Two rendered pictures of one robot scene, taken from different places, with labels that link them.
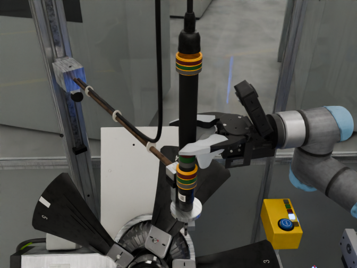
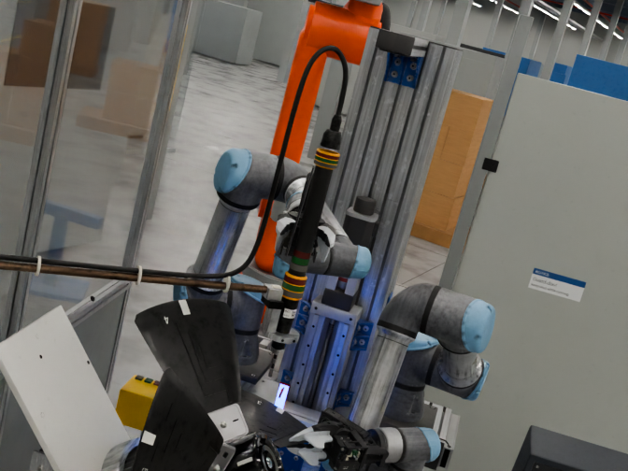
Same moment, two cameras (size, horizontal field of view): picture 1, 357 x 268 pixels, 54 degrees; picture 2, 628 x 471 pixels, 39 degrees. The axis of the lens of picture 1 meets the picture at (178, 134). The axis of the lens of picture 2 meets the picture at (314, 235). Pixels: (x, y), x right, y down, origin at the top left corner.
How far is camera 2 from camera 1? 1.61 m
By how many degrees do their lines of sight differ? 76
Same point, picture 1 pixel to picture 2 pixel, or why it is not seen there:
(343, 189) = (342, 255)
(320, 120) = not seen: hidden behind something
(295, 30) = (53, 135)
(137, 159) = (56, 378)
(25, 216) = not seen: outside the picture
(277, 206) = (141, 386)
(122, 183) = (64, 425)
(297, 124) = not seen: hidden behind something
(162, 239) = (226, 417)
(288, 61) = (44, 183)
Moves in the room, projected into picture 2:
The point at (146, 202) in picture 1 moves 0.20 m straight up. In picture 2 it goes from (97, 439) to (119, 342)
